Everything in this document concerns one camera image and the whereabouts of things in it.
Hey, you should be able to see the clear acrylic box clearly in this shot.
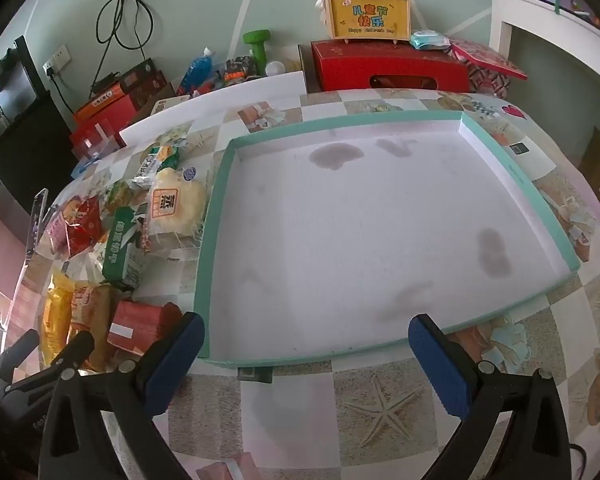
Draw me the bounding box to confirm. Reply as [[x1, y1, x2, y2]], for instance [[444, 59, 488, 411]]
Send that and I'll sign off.
[[70, 120, 120, 179]]

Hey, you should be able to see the orange flat box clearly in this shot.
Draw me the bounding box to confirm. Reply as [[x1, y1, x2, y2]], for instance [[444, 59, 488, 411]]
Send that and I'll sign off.
[[73, 57, 157, 120]]

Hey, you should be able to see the shiny red snack bag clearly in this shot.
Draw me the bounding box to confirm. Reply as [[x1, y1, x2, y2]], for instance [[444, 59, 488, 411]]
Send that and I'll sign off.
[[64, 196, 102, 258]]

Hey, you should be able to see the blue water bottle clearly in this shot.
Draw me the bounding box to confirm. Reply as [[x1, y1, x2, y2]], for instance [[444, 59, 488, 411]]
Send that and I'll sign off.
[[178, 48, 214, 94]]

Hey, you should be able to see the yellow handled gift case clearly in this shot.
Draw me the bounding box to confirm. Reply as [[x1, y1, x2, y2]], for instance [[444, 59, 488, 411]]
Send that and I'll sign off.
[[316, 0, 412, 44]]

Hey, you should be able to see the pink roll cake packet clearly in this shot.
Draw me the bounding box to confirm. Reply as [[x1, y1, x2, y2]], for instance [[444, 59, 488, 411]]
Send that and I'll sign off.
[[46, 211, 67, 255]]

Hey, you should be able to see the white ball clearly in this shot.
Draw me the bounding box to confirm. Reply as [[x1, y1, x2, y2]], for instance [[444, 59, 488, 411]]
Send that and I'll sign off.
[[265, 61, 286, 77]]

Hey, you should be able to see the small green cake packet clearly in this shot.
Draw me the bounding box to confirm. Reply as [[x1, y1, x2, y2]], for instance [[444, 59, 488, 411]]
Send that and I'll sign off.
[[104, 180, 133, 214]]

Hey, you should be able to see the green dumbbell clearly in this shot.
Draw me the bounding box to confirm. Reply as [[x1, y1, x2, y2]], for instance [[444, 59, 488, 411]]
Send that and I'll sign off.
[[242, 29, 271, 76]]

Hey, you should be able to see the orange cake packet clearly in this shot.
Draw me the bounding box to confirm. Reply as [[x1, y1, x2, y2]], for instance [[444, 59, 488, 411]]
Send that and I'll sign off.
[[68, 282, 112, 372]]

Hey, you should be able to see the green white cracker packet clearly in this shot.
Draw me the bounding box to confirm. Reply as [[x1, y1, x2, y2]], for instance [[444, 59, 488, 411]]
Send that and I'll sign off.
[[132, 144, 180, 188]]

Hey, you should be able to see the red patterned flat box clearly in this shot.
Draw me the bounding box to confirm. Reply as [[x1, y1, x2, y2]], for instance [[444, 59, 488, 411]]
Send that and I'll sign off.
[[449, 38, 528, 100]]

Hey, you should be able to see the yellow bread packet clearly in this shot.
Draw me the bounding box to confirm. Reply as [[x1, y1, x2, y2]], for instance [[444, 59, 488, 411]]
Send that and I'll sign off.
[[41, 270, 76, 366]]

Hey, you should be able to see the wall socket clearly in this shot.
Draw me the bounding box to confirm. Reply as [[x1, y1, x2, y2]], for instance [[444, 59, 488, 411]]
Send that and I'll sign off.
[[43, 44, 71, 76]]

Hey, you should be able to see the red white snack packet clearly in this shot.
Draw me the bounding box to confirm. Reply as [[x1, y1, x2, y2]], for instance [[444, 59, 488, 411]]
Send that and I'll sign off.
[[107, 300, 183, 356]]

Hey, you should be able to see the red box on left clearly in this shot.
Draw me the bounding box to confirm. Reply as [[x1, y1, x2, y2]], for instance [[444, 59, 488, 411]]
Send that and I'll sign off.
[[70, 94, 136, 152]]

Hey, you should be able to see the black cable loop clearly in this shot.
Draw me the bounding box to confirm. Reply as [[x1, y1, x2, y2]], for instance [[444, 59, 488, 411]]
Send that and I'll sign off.
[[95, 0, 155, 52]]

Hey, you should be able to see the large red gift box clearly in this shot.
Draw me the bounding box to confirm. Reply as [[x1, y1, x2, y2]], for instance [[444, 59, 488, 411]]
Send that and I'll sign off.
[[311, 40, 469, 92]]

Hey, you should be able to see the black cabinet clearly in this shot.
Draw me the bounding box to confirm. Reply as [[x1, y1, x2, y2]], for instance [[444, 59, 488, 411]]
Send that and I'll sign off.
[[0, 36, 78, 211]]

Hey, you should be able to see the round bun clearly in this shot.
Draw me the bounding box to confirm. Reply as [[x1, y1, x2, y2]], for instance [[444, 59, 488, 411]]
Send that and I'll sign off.
[[143, 166, 208, 254]]

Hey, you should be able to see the teal shallow tray box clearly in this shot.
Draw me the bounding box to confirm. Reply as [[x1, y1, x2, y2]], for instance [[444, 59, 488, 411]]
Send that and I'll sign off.
[[194, 110, 580, 367]]

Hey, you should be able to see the white shelf unit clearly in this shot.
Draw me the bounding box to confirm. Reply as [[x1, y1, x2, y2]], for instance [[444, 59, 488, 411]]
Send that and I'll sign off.
[[488, 0, 600, 172]]

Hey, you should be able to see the wet wipes pack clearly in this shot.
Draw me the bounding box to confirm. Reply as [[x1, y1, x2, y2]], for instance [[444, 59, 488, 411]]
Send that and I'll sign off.
[[410, 29, 451, 51]]

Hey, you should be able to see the green snack packet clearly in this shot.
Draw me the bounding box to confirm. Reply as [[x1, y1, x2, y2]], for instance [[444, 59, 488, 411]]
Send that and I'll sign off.
[[102, 206, 146, 290]]

